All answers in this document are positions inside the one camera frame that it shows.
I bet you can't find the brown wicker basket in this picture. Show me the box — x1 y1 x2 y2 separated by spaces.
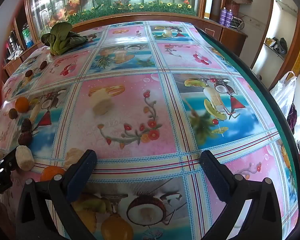
225 0 253 18

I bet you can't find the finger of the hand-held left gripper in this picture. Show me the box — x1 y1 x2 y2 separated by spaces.
0 146 18 174

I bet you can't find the green label water bottle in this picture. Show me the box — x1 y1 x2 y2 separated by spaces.
22 22 35 48

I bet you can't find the green bok choy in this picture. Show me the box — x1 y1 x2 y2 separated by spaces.
41 22 88 56

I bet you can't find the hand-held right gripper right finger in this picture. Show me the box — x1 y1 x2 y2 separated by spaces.
199 150 283 240

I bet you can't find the round beige food chunk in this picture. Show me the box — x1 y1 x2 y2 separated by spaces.
15 145 35 171

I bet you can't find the metal wire rack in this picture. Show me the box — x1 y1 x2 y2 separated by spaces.
231 16 245 30

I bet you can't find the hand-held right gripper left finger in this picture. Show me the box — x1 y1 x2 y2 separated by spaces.
16 149 98 240

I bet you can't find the purple bottle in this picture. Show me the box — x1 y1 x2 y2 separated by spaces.
220 8 228 26
225 9 234 27

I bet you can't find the white plastic bag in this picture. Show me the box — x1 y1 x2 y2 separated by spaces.
269 71 298 128

